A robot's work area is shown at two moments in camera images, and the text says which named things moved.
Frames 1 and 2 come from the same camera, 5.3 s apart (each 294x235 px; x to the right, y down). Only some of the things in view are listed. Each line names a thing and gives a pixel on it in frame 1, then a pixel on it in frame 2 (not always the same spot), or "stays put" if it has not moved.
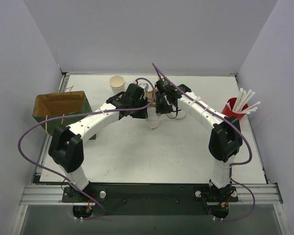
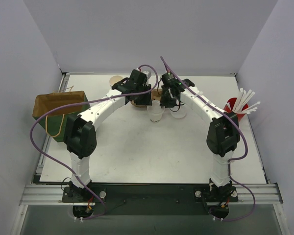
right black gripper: x=161 y=106 to x=167 y=100
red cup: x=228 y=111 stays put
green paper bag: x=49 y=105 stays put
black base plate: x=154 y=199 stays put
